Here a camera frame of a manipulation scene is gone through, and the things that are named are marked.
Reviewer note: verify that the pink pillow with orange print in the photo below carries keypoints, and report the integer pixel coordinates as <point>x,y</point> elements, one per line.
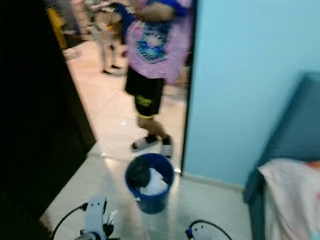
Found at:
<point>292,200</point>

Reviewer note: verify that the blue plastic bucket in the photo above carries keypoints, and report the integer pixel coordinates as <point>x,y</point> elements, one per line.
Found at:
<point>150,204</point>

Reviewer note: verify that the black crumpled garment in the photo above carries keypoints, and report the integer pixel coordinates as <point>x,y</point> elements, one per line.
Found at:
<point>137,172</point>

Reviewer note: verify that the beige skirting board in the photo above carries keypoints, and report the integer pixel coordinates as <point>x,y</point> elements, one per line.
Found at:
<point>215,181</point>

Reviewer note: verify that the dark wooden door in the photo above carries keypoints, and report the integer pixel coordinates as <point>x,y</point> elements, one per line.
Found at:
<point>35,110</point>

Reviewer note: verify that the clothes drying rack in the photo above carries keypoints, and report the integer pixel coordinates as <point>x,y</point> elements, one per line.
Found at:
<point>105,45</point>

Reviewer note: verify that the person in purple shirt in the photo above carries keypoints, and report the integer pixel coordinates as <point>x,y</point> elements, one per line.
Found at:
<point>155,50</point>

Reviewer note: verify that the blue-grey fabric headboard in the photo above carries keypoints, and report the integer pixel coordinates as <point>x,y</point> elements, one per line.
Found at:
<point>295,125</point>

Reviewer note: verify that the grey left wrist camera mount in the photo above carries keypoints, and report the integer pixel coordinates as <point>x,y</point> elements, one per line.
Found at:
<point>95,215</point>

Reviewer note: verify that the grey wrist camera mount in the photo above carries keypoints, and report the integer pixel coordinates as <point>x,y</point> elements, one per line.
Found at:
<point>95,215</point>
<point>200,232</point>

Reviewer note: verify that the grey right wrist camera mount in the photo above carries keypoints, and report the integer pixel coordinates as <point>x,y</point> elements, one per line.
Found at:
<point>200,232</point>

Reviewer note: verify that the dark door frame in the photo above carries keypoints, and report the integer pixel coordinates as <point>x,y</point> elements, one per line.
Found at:
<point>190,100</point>

